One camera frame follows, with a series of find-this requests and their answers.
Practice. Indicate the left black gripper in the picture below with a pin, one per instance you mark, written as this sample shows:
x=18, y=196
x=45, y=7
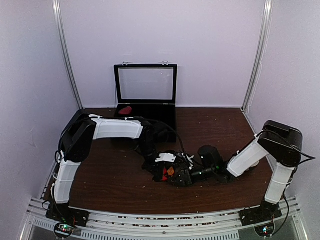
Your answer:
x=150, y=168

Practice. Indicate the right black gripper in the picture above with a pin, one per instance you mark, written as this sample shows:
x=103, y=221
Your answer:
x=185, y=178

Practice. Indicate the black red orange argyle sock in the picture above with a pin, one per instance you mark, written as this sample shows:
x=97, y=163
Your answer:
x=164, y=173

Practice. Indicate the maroon purple striped sock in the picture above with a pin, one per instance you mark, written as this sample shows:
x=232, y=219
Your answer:
x=125, y=111

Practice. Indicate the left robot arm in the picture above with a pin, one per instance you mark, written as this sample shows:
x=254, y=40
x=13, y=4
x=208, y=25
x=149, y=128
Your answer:
x=81, y=137

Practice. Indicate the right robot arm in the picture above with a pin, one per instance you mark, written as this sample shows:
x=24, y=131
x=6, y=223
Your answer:
x=282, y=143

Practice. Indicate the white and navy bowl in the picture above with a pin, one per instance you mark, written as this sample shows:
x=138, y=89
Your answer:
x=252, y=167

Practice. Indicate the black display box with lid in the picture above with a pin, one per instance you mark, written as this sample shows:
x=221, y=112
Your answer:
x=149, y=89

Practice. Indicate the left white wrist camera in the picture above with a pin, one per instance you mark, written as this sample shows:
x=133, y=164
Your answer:
x=166, y=157

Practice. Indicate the front aluminium rail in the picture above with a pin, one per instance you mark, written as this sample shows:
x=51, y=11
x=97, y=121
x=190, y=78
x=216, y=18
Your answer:
x=219, y=225

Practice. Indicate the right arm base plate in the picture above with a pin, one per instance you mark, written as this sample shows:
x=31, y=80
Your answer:
x=252, y=216

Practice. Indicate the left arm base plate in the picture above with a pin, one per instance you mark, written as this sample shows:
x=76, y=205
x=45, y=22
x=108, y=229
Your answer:
x=73, y=217

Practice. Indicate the right aluminium frame post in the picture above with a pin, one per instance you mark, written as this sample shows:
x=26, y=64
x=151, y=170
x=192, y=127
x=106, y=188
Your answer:
x=261, y=47

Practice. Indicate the aluminium frame post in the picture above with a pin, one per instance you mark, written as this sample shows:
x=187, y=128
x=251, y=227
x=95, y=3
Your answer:
x=261, y=47
x=65, y=53

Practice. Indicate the left aluminium frame post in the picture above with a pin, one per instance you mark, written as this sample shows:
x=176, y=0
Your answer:
x=65, y=53

